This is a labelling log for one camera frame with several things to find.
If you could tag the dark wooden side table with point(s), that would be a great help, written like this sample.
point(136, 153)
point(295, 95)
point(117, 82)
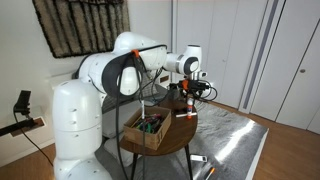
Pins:
point(175, 133)

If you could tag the colourful markers in box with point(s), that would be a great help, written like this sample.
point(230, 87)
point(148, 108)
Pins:
point(149, 124)

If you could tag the shaggy brown wall hanging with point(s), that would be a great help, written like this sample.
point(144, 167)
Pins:
point(81, 27)

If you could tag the white marker on table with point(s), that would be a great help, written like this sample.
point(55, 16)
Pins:
point(186, 115)

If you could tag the white remote on bed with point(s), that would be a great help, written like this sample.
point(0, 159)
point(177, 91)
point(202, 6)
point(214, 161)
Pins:
point(198, 158)

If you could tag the brown cardboard box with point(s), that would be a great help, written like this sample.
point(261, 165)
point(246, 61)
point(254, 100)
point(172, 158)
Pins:
point(151, 141)

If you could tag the light grey long pillow left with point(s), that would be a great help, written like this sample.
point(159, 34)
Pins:
point(109, 118)

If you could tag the white wardrobe doors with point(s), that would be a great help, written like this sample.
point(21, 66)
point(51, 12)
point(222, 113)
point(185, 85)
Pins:
point(262, 56)

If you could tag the light grey long pillow right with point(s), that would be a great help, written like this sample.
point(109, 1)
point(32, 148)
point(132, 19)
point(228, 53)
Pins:
point(122, 156)

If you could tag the orange white pen on bed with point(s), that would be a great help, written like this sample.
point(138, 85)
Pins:
point(210, 173)

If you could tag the light grey long pillow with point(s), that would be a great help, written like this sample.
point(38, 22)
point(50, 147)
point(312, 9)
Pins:
point(109, 118)
point(122, 156)

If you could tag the black camera on stand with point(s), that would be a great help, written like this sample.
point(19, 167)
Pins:
point(21, 111)

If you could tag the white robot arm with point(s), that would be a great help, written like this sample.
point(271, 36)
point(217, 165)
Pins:
point(77, 103)

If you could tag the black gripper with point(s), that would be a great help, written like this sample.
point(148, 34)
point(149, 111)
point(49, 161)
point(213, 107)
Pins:
point(194, 87)

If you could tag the wooden nightstand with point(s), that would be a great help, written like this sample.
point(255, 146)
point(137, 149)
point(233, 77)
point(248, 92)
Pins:
point(27, 125)

